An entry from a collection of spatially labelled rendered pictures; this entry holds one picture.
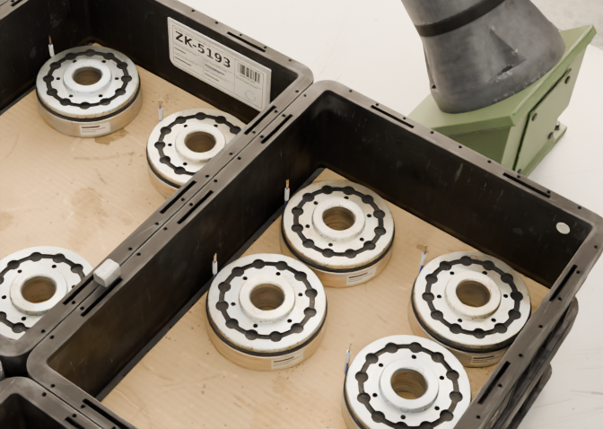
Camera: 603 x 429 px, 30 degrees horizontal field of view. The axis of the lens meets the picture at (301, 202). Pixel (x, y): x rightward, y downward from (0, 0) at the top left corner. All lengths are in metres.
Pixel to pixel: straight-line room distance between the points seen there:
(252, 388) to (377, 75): 0.56
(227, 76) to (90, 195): 0.18
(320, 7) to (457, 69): 0.35
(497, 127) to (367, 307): 0.26
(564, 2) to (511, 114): 1.60
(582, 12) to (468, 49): 1.54
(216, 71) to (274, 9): 0.37
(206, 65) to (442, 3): 0.25
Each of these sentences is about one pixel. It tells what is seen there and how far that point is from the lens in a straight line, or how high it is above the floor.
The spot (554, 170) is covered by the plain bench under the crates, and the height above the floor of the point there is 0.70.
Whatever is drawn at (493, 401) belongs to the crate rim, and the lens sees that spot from 0.85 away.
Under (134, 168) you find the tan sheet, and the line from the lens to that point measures 1.10.
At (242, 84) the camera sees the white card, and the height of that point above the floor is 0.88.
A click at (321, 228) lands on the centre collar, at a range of 1.00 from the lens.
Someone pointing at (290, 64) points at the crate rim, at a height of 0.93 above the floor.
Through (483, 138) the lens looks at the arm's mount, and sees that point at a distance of 1.18.
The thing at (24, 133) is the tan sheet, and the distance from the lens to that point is 1.15.
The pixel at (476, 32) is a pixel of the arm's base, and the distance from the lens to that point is 1.18.
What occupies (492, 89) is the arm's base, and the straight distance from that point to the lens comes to 1.18.
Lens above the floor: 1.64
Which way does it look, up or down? 49 degrees down
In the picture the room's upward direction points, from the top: 4 degrees clockwise
